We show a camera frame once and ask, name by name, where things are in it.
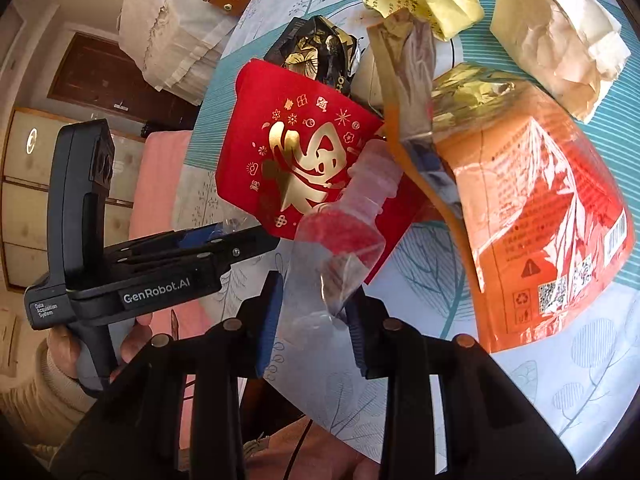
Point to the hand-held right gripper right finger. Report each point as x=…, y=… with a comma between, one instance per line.
x=357, y=332

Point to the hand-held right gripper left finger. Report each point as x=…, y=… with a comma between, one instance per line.
x=268, y=320

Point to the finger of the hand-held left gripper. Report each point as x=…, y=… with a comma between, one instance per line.
x=200, y=237
x=215, y=260

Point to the clear plastic bottle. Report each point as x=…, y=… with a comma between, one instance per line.
x=335, y=240

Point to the red bag with gold print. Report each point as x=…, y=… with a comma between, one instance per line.
x=300, y=125

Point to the black and gold foil wrapper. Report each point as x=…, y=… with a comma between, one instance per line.
x=305, y=55

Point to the person's left forearm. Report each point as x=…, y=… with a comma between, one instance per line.
x=45, y=405

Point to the person's left hand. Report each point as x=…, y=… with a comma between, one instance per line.
x=131, y=340

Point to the cream wardrobe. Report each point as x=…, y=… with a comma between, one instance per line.
x=25, y=185

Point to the pink pants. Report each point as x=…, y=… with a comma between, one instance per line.
x=330, y=455

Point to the brown wooden door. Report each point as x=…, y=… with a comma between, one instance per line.
x=100, y=75

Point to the white lace cloth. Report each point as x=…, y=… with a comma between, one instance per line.
x=165, y=35

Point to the orange plastic package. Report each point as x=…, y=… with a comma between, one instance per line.
x=540, y=220

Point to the teal printed tablecloth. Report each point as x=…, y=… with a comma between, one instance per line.
x=575, y=370

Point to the brown window paper bag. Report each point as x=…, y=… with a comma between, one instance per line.
x=405, y=75

